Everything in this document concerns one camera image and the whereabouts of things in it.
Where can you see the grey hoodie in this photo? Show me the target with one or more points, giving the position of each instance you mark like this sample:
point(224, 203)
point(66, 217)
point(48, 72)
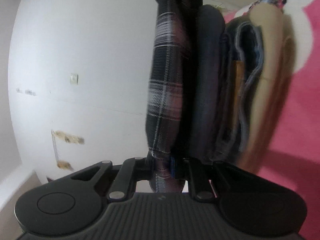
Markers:
point(250, 51)

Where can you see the black white plaid shirt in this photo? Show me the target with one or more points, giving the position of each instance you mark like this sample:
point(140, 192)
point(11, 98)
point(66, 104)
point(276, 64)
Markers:
point(171, 58)

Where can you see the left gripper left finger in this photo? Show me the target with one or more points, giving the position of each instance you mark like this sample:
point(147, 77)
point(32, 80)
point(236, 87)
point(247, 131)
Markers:
point(74, 202)

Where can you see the pink floral bed blanket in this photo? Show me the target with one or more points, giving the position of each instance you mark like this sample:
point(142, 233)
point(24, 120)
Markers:
point(292, 157)

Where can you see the beige garment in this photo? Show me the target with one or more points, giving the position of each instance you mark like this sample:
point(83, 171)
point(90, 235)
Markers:
point(273, 83)

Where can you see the dark grey garment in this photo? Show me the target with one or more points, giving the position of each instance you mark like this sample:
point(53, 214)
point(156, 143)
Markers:
point(213, 85)

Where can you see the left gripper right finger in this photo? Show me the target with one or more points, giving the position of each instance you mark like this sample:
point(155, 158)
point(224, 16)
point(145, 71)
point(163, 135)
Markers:
point(249, 203)

